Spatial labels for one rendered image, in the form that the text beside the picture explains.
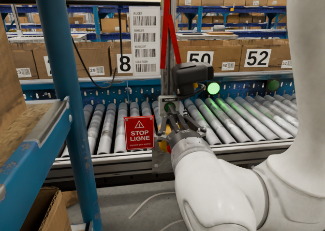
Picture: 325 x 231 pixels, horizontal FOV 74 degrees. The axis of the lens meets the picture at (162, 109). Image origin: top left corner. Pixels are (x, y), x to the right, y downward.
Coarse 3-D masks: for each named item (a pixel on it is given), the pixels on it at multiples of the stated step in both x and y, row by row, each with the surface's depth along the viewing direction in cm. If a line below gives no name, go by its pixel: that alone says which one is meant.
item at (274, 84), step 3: (273, 81) 134; (276, 81) 134; (270, 84) 134; (273, 84) 134; (276, 84) 134; (270, 87) 135; (273, 87) 135; (276, 87) 135; (270, 90) 136; (273, 90) 136
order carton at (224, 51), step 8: (192, 40) 152; (200, 40) 153; (208, 40) 154; (216, 40) 155; (224, 40) 153; (184, 48) 125; (192, 48) 126; (200, 48) 126; (208, 48) 127; (216, 48) 128; (224, 48) 128; (232, 48) 129; (240, 48) 130; (184, 56) 127; (216, 56) 130; (224, 56) 130; (232, 56) 131; (240, 56) 132; (216, 64) 132; (216, 72) 134
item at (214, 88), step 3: (210, 84) 129; (213, 84) 129; (216, 84) 129; (210, 87) 129; (213, 87) 129; (216, 87) 130; (219, 87) 130; (210, 90) 130; (213, 90) 130; (216, 90) 130; (210, 93) 131; (213, 93) 131
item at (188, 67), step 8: (176, 64) 66; (184, 64) 65; (192, 64) 63; (200, 64) 63; (208, 64) 64; (176, 72) 62; (184, 72) 62; (192, 72) 62; (200, 72) 63; (208, 72) 63; (176, 80) 63; (184, 80) 63; (192, 80) 63; (200, 80) 64; (184, 88) 66; (192, 88) 66; (184, 96) 66
